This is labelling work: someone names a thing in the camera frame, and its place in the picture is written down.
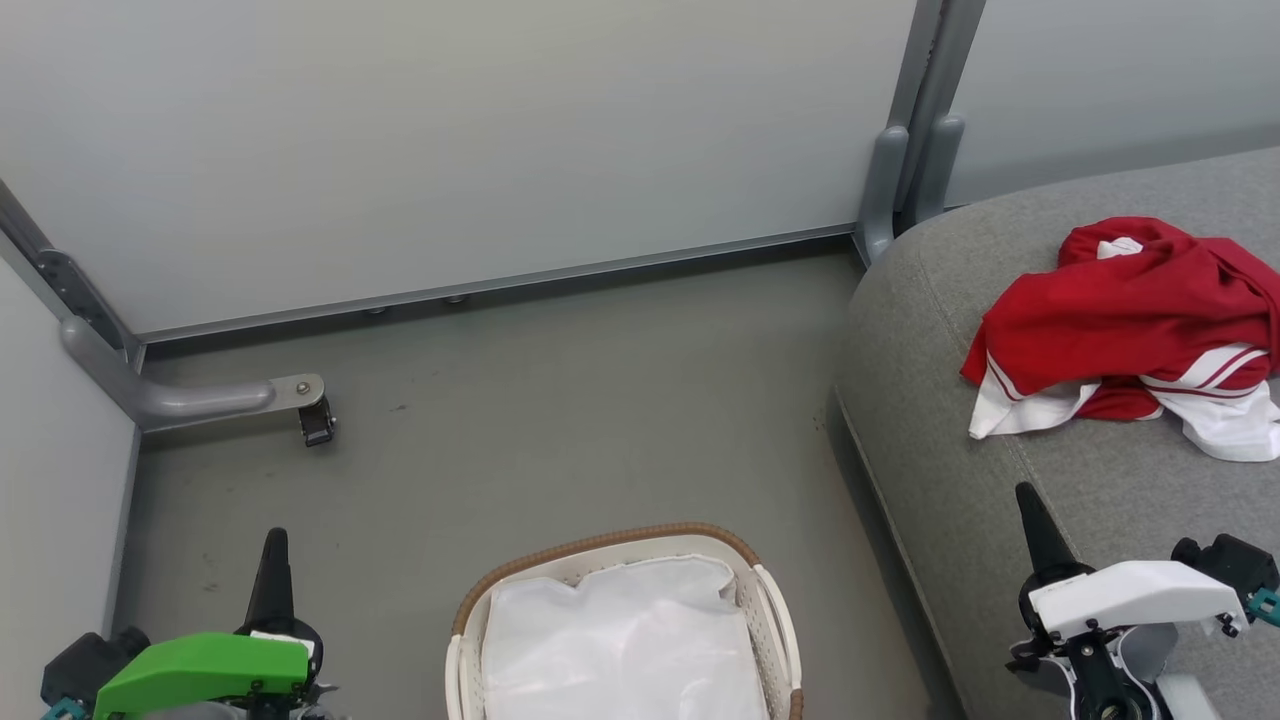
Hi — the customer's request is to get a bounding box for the white brown-rimmed laundry basket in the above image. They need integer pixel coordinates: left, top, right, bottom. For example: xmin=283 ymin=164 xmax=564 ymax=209
xmin=445 ymin=522 xmax=804 ymax=720

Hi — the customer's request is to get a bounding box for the grey partition post pair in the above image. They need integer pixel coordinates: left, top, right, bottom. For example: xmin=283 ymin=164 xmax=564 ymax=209
xmin=853 ymin=0 xmax=988 ymax=265

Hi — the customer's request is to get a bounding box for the grey partition base rail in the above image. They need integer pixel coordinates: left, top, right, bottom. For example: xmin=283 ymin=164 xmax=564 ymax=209
xmin=132 ymin=223 xmax=861 ymax=347

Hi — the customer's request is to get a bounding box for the grey partition foot bar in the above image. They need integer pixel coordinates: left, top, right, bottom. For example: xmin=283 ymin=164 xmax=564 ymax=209
xmin=58 ymin=316 xmax=326 ymax=433

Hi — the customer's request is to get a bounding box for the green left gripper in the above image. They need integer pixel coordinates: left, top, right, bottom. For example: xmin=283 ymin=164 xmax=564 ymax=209
xmin=92 ymin=528 xmax=326 ymax=720

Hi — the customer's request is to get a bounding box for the grey fabric sofa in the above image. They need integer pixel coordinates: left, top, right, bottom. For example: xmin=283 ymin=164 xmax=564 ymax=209
xmin=833 ymin=148 xmax=1280 ymax=720

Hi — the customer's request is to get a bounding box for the grey slanted partition post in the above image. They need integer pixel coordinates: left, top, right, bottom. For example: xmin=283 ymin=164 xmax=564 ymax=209
xmin=0 ymin=180 xmax=141 ymax=366

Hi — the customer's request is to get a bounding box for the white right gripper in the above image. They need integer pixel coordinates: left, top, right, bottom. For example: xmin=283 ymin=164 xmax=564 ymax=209
xmin=1005 ymin=482 xmax=1250 ymax=720

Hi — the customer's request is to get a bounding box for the black caster wheel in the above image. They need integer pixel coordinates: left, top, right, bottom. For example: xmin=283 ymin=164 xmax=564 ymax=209
xmin=298 ymin=396 xmax=337 ymax=448

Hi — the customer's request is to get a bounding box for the white basket liner cloth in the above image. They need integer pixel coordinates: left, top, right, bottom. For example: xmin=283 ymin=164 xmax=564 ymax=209
xmin=482 ymin=555 xmax=771 ymax=720

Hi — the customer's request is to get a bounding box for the red and white garment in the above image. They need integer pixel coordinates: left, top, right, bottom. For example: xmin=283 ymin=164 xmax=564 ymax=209
xmin=960 ymin=216 xmax=1280 ymax=463

